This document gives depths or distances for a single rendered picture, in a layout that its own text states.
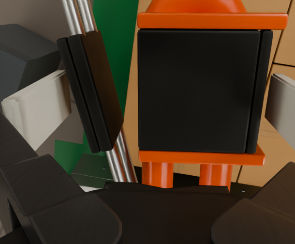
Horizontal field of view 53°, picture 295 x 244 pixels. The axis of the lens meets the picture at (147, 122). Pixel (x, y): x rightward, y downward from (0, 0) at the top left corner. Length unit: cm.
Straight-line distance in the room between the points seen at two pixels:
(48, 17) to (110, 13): 29
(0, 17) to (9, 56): 86
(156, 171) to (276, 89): 9
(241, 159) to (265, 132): 79
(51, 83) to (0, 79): 59
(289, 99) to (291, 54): 76
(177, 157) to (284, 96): 7
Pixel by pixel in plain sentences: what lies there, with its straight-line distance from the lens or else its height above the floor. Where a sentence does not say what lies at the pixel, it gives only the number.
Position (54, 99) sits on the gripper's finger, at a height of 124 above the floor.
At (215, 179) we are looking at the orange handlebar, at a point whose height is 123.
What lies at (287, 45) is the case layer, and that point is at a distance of 92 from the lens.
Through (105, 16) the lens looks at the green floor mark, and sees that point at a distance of 142.
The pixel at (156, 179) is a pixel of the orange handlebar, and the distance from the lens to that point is 20.
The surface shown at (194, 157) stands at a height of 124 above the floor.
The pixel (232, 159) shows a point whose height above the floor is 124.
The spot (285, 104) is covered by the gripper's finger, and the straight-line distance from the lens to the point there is 18.
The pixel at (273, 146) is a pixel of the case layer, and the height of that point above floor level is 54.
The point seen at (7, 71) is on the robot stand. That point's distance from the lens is 75.
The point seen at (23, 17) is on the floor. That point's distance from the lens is 155.
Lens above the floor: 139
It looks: 69 degrees down
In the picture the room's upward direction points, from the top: 170 degrees counter-clockwise
